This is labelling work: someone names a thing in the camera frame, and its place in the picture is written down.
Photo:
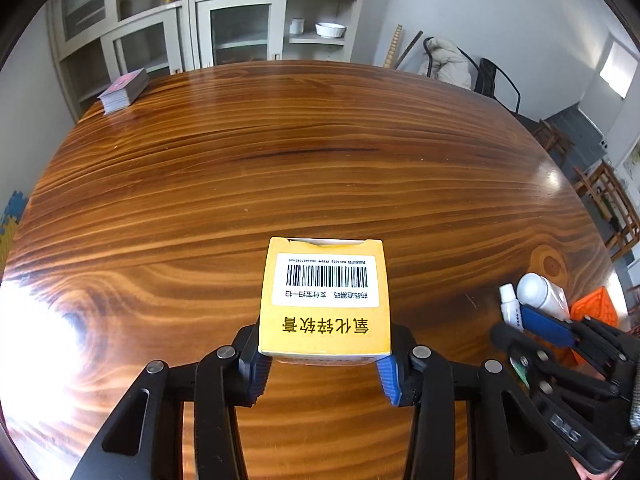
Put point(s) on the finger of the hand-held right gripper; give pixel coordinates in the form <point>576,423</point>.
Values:
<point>545,325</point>
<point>510,340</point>

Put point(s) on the window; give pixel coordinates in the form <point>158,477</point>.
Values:
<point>617,67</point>

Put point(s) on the black metal chair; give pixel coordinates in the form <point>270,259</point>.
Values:
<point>487,77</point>
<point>426,47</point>

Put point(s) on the beige jacket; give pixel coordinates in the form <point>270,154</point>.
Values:
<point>450,65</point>

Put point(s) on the white cream tube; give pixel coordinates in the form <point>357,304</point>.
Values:
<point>540,292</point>

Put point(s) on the dark stick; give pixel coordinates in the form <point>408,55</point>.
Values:
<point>410,50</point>

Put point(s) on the white bowl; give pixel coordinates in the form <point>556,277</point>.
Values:
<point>330,31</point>

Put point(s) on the white carton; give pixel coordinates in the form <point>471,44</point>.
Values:
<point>85,0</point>

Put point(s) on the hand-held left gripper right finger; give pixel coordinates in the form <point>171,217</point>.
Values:
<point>389,380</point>

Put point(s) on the small white tube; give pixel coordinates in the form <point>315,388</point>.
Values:
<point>509,305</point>

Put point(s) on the wooden stool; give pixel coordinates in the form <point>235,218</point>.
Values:
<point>550,135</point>

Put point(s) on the cream glass-door cabinet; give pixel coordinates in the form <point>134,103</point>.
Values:
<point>145,45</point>

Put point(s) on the white mug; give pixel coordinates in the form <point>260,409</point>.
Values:
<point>297,26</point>

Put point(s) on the foam puzzle mat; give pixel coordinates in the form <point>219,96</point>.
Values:
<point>12,220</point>

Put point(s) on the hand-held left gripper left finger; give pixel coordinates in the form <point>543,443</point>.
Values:
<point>260,380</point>

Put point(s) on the deck of cards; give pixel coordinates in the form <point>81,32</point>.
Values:
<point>125,87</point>

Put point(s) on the beige notched stick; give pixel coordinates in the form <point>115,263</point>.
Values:
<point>392,45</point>

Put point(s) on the wooden chairs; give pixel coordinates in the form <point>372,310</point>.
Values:
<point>610,185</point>

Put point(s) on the yellow medicine box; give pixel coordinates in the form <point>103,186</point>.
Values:
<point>325,320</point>

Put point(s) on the orange embossed toy cube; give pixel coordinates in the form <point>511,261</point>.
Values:
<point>597,305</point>

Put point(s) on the cream corner shelf cabinet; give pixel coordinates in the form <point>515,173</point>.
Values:
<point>240,30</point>

